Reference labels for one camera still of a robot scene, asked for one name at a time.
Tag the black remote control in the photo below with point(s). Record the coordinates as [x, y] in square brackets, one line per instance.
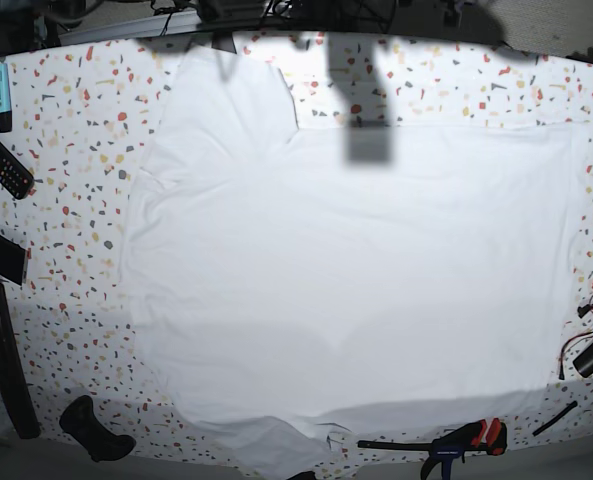
[15, 178]

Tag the white T-shirt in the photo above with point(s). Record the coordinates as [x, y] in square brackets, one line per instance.
[286, 282]

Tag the black orange bar clamp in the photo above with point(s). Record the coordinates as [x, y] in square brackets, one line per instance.
[473, 437]

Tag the blue highlighter marker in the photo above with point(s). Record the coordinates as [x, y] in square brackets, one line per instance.
[6, 117]

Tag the terrazzo patterned tablecloth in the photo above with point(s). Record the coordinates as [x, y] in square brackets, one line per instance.
[82, 118]

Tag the small black stick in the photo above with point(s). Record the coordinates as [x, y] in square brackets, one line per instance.
[559, 416]

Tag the aluminium rail bar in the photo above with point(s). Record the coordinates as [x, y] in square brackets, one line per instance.
[177, 23]

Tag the black game controller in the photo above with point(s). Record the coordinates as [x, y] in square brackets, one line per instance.
[79, 421]

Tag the long black tube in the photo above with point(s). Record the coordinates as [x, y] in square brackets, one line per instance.
[13, 387]

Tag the grey table clamp block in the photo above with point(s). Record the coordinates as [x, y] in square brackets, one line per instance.
[223, 41]

